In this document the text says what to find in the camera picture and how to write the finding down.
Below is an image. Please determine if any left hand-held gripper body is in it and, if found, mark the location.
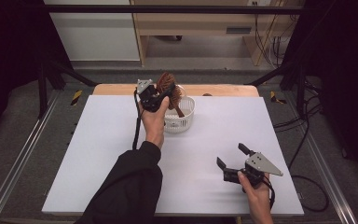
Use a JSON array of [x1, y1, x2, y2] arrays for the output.
[[136, 79, 166, 113]]

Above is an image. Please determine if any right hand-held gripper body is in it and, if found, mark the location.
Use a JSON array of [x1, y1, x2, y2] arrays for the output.
[[223, 151, 284, 189]]

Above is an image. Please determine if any brown wooden hairbrush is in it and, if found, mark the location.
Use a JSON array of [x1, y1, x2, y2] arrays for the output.
[[156, 72, 186, 119]]

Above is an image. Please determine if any white plastic basket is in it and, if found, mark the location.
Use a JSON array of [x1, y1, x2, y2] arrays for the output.
[[162, 84, 197, 134]]

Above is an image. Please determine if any person's left hand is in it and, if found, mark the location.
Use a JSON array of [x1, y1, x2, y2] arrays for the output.
[[138, 96, 171, 149]]

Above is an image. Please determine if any person's right hand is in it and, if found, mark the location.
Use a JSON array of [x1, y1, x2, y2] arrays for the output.
[[237, 171, 273, 218]]

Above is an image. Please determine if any light wooden table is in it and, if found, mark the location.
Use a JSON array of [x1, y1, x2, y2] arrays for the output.
[[92, 83, 260, 98]]

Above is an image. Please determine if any yellow black tape marker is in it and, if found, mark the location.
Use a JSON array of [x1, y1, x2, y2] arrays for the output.
[[269, 91, 287, 105], [70, 90, 84, 106]]

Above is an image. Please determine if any light wooden desk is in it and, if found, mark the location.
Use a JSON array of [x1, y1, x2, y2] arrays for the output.
[[130, 0, 306, 67]]

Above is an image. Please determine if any white cabinet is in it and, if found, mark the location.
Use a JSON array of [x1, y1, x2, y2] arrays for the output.
[[43, 0, 141, 62]]

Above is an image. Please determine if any grey desk label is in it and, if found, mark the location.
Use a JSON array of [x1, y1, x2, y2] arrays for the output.
[[226, 26, 253, 35]]

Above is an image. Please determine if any black curtain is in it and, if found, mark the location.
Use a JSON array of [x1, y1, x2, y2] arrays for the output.
[[281, 0, 358, 181], [0, 0, 74, 147]]

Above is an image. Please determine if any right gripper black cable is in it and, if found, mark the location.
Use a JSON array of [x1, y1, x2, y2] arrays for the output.
[[262, 175, 276, 210]]

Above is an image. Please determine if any black floor cable loop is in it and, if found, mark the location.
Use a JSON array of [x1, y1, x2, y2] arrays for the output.
[[288, 120, 330, 214]]

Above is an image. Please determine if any aluminium floor rail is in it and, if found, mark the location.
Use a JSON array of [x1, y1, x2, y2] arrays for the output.
[[0, 90, 61, 224], [283, 90, 358, 224]]

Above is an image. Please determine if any black horizontal frame bar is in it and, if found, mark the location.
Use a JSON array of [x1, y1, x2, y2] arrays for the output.
[[43, 4, 307, 15]]

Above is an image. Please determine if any black frame strut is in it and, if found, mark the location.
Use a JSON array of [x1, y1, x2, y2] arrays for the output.
[[245, 60, 307, 118], [36, 59, 98, 119]]

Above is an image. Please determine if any hanging black cable bundle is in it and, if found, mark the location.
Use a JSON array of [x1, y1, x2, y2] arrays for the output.
[[253, 1, 299, 68]]

